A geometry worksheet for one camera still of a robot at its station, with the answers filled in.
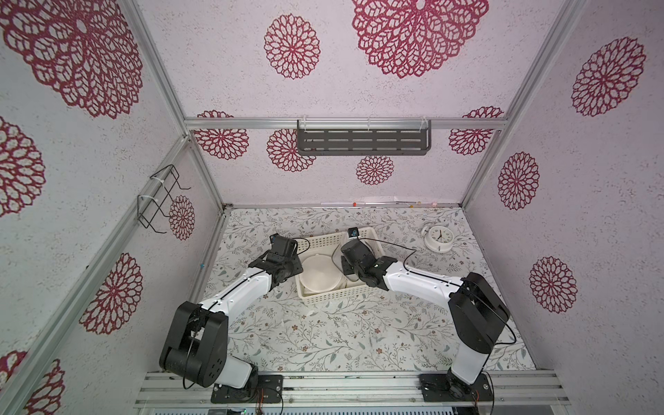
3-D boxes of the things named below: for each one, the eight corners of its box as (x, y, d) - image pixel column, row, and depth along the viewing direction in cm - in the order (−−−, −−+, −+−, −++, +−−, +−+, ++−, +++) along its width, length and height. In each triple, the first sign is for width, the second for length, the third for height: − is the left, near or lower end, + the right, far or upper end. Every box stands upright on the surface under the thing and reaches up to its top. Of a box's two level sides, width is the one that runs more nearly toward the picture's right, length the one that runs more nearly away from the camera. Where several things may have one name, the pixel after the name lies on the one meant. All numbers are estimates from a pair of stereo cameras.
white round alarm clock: (427, 254, 106) (430, 247, 102) (421, 233, 113) (424, 226, 109) (453, 254, 106) (458, 247, 102) (446, 233, 113) (450, 226, 109)
